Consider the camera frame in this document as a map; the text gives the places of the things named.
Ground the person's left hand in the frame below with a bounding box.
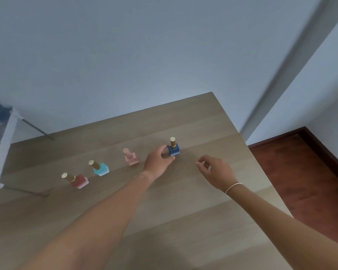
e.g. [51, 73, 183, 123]
[142, 144, 176, 181]

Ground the person's right hand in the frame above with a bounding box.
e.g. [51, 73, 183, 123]
[196, 154, 240, 193]

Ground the blue nail polish bottle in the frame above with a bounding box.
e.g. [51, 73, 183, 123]
[168, 137, 181, 157]

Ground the person's right forearm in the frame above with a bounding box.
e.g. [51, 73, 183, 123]
[227, 183, 338, 270]

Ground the person's left forearm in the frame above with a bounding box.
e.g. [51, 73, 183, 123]
[15, 171, 156, 270]

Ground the pale pink nail polish bottle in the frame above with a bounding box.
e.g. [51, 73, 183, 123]
[123, 148, 140, 166]

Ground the cyan nail polish bottle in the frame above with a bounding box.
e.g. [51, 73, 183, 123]
[88, 160, 110, 177]

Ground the coral red nail polish bottle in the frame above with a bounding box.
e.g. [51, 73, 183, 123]
[61, 173, 90, 190]

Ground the dark wooden skirting board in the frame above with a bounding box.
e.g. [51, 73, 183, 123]
[247, 126, 338, 192]

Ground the clear acrylic organizer box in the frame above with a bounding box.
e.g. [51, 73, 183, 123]
[0, 97, 56, 212]

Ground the white string bracelet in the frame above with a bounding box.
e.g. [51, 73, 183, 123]
[225, 182, 244, 194]

